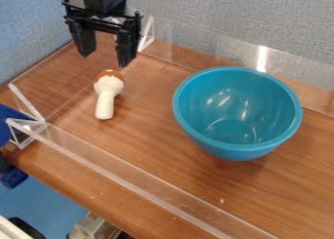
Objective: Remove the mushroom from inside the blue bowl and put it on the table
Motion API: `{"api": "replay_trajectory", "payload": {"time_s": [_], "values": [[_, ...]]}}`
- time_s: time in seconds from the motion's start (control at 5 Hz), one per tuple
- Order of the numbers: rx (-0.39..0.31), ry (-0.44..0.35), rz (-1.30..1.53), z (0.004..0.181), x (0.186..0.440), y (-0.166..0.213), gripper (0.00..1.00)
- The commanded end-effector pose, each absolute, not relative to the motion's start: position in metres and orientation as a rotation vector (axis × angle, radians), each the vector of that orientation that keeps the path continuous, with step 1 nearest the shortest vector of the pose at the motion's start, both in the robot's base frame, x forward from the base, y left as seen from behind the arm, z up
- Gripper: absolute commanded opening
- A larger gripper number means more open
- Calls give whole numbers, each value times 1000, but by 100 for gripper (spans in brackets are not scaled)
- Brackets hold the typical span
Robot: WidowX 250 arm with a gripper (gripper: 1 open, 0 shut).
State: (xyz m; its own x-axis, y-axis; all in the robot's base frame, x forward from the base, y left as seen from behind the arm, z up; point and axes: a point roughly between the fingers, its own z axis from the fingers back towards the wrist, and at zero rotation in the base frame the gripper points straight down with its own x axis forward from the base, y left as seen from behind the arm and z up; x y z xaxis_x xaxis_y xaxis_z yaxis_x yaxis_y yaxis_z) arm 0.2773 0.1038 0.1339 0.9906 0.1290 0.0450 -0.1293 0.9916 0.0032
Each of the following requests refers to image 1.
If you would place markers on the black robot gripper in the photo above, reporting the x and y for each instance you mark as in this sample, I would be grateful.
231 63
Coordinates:
107 15

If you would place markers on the white brown plush mushroom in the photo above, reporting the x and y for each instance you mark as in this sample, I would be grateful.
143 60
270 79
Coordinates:
108 86

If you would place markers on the blue plastic bowl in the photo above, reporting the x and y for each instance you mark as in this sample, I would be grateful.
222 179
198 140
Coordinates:
238 112

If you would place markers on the clear acrylic left barrier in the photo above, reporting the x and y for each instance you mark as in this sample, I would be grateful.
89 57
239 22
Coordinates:
56 86

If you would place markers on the clear acrylic barrier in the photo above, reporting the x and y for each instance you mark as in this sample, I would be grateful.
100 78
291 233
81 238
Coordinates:
56 86
196 48
187 207

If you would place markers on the clear acrylic back barrier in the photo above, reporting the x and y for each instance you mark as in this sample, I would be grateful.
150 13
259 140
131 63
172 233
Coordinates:
196 48

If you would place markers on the blue clamp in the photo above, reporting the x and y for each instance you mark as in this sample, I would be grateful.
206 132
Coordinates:
11 175

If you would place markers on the clear box under table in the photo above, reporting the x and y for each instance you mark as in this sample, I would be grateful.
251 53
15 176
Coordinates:
93 227

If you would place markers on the clear acrylic front barrier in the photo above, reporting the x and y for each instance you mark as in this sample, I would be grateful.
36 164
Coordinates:
187 207

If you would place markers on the black white object bottom left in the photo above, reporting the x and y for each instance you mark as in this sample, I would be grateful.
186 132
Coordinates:
17 230

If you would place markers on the clear acrylic corner bracket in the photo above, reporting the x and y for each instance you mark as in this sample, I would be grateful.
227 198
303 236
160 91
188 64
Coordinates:
147 35

